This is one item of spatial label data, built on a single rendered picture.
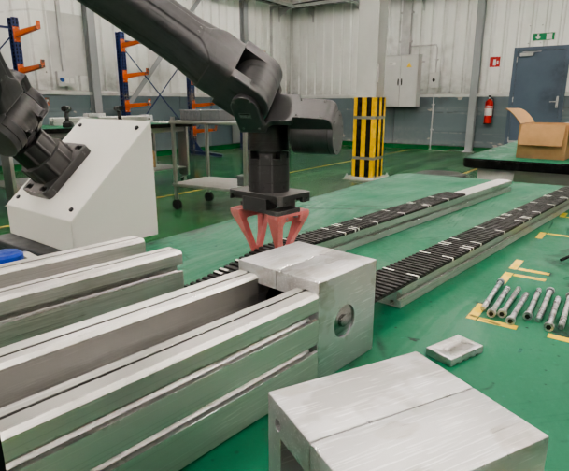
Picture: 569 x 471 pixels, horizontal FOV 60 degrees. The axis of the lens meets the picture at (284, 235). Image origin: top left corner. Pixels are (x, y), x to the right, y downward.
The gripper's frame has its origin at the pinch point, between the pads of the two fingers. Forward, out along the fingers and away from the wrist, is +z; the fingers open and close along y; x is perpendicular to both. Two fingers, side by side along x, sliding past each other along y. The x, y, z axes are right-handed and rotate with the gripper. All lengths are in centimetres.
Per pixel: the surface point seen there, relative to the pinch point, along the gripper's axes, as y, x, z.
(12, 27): -740, 246, -124
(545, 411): 40.2, -9.6, 3.1
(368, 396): 36.3, -30.1, -6.4
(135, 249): -2.2, -20.3, -4.4
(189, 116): -344, 246, -9
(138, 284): 5.1, -24.5, -3.1
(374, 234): 1.8, 25.3, 2.0
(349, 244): 2.0, 17.5, 2.2
